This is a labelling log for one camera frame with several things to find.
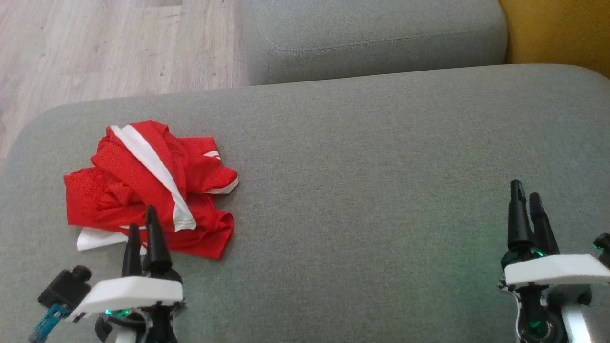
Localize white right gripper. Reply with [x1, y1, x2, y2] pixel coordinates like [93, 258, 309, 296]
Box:
[498, 180, 610, 343]

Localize red basketball jersey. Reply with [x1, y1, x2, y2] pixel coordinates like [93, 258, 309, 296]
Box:
[64, 167, 235, 260]

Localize large grey sofa seat cushion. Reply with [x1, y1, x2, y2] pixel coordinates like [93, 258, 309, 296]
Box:
[0, 64, 610, 343]

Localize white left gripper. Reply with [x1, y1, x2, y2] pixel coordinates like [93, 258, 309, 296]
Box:
[67, 206, 186, 343]

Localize red shorts white stripes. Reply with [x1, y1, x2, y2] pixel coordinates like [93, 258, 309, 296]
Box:
[91, 120, 239, 232]

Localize teal camera ribbon cable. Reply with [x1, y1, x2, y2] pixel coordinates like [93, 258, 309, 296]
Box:
[29, 305, 68, 343]

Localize medium grey sofa seat cushion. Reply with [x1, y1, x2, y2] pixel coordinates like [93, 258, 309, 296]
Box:
[242, 0, 508, 86]

